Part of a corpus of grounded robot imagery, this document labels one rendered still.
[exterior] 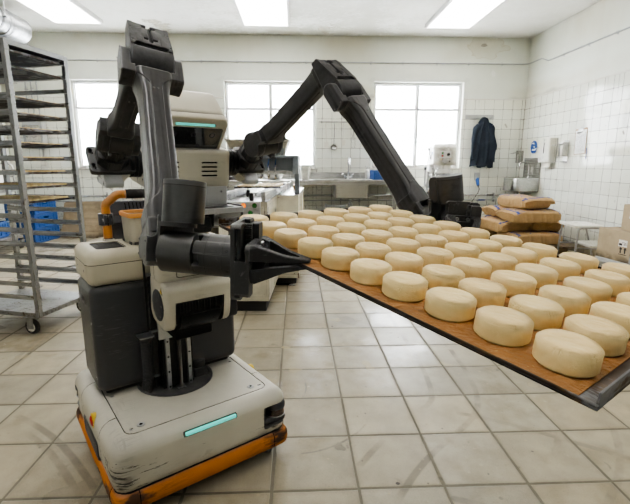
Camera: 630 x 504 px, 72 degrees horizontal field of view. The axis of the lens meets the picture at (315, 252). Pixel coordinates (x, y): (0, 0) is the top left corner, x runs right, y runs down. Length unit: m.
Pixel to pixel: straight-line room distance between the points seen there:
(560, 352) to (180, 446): 1.34
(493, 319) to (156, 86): 0.67
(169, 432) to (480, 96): 6.88
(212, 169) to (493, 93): 6.61
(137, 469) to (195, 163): 0.95
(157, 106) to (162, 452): 1.09
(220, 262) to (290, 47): 6.71
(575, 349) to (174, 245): 0.46
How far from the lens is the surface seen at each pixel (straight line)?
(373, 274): 0.51
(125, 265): 1.65
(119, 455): 1.54
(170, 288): 1.40
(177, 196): 0.60
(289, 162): 3.92
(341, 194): 6.43
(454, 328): 0.44
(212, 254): 0.58
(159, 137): 0.78
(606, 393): 0.38
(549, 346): 0.40
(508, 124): 7.79
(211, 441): 1.63
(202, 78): 7.25
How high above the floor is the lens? 1.10
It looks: 11 degrees down
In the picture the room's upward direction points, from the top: straight up
